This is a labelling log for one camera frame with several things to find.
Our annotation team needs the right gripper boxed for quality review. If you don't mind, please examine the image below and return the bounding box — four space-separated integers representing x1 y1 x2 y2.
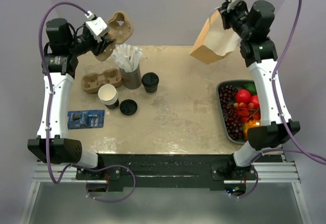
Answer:
221 0 254 39

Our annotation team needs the brown paper takeout bag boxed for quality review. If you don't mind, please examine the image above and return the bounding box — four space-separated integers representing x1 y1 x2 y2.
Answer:
190 9 240 64

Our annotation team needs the cardboard cup carrier top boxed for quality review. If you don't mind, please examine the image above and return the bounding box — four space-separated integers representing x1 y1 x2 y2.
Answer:
96 11 134 62

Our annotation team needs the cardboard cup carrier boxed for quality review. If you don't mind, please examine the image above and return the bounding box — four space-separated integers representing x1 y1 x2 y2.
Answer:
81 68 123 94
96 11 134 62

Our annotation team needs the black paper coffee cup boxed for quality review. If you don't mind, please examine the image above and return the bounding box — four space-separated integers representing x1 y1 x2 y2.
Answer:
142 77 159 94

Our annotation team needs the black plastic cup lid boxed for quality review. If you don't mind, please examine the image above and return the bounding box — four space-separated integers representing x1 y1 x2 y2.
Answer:
142 72 159 87

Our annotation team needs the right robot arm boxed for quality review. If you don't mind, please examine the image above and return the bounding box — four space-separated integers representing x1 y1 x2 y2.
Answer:
219 1 301 180

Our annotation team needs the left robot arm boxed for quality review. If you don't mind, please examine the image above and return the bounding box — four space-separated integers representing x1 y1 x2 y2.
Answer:
28 17 114 179

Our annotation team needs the blue battery blister pack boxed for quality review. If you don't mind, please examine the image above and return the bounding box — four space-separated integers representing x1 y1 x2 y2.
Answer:
67 110 105 130

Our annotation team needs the cardboard cup carrier bottom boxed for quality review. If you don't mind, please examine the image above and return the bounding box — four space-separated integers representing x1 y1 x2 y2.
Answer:
81 68 123 94

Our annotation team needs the stack of paper cups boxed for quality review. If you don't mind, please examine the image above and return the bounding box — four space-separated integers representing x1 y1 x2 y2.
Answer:
98 84 119 110

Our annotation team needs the grey fruit tray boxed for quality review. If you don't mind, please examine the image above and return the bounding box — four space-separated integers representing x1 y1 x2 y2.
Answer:
216 80 261 145

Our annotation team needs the green apple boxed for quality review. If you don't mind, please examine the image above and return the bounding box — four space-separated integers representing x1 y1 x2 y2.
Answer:
243 83 257 96

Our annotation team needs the red apple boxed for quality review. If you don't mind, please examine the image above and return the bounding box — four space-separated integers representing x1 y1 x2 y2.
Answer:
235 89 252 104
249 95 260 109

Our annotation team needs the cherries pile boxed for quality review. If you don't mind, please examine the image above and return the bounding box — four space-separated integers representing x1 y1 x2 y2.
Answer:
233 102 261 124

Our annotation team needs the dark red grapes bunch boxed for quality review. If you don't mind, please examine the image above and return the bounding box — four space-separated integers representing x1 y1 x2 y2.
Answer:
219 86 244 141

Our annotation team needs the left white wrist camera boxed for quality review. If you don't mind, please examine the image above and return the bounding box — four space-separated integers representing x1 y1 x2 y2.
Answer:
85 11 109 43

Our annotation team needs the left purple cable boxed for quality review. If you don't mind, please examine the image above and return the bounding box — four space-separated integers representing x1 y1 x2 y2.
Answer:
38 2 137 204

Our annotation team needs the purple cable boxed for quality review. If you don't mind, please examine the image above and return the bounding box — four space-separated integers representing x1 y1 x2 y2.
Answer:
38 2 137 204
228 0 326 199

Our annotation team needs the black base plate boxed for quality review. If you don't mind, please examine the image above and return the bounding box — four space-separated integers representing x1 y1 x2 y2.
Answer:
76 154 257 191

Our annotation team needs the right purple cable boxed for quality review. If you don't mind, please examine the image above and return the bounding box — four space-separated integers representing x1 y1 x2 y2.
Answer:
228 0 326 199

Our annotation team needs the aluminium rail frame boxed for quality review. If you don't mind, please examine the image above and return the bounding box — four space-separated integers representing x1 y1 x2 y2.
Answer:
20 148 313 223

